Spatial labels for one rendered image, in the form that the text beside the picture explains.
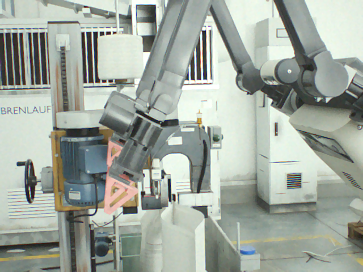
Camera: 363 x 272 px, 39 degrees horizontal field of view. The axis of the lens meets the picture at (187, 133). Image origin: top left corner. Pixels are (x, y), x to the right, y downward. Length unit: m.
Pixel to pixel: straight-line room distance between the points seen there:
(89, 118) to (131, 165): 0.75
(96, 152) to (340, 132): 0.83
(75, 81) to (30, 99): 2.73
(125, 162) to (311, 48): 0.46
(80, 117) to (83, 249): 0.62
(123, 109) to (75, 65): 1.02
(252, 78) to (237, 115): 4.54
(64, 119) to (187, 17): 0.86
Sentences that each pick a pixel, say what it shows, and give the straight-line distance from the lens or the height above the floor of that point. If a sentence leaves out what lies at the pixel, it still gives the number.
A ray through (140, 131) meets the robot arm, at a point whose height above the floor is 1.42.
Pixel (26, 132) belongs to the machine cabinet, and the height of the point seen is 1.08.
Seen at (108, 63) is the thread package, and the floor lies 1.59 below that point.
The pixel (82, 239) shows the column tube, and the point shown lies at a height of 0.89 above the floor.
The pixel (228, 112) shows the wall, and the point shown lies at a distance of 6.19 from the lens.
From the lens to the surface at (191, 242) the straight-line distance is 1.62.
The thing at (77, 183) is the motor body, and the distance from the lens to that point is 1.85.
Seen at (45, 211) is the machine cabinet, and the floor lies 0.36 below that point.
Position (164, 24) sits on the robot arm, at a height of 1.70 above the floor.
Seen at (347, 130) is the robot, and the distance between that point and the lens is 1.32.
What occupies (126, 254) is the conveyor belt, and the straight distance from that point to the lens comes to 3.51.
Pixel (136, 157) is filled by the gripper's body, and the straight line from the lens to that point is 1.06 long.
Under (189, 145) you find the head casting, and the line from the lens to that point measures 2.04.
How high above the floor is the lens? 1.52
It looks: 6 degrees down
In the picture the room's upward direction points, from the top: 2 degrees counter-clockwise
